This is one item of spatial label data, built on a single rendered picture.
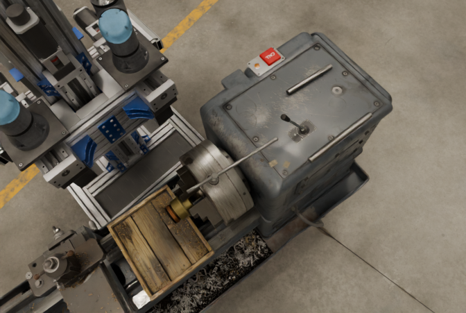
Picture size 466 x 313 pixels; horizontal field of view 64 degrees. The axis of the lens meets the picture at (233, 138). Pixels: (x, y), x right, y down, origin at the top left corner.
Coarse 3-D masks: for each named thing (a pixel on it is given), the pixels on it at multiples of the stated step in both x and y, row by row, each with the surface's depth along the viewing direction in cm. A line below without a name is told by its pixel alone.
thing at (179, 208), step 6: (174, 198) 139; (180, 198) 138; (174, 204) 136; (180, 204) 135; (186, 204) 137; (192, 204) 137; (168, 210) 136; (174, 210) 135; (180, 210) 135; (186, 210) 135; (174, 216) 135; (180, 216) 136; (186, 216) 137; (174, 222) 136
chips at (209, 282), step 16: (240, 240) 180; (256, 240) 183; (224, 256) 181; (240, 256) 180; (256, 256) 181; (208, 272) 180; (224, 272) 176; (240, 272) 177; (176, 288) 178; (192, 288) 171; (208, 288) 170; (224, 288) 175; (160, 304) 174; (176, 304) 174; (192, 304) 173; (208, 304) 174
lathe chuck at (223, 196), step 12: (180, 156) 139; (192, 156) 133; (204, 156) 131; (192, 168) 129; (204, 168) 128; (216, 168) 128; (228, 180) 128; (204, 192) 135; (216, 192) 127; (228, 192) 128; (216, 204) 127; (228, 204) 129; (240, 204) 131; (228, 216) 131; (240, 216) 138
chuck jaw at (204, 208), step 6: (204, 198) 138; (198, 204) 137; (204, 204) 137; (210, 204) 137; (192, 210) 136; (198, 210) 136; (204, 210) 136; (210, 210) 136; (204, 216) 135; (210, 216) 135; (216, 216) 135; (216, 222) 134; (222, 222) 137; (228, 222) 137
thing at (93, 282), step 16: (64, 240) 149; (80, 240) 148; (48, 256) 146; (96, 272) 142; (80, 288) 140; (96, 288) 139; (112, 288) 141; (80, 304) 137; (96, 304) 137; (112, 304) 137
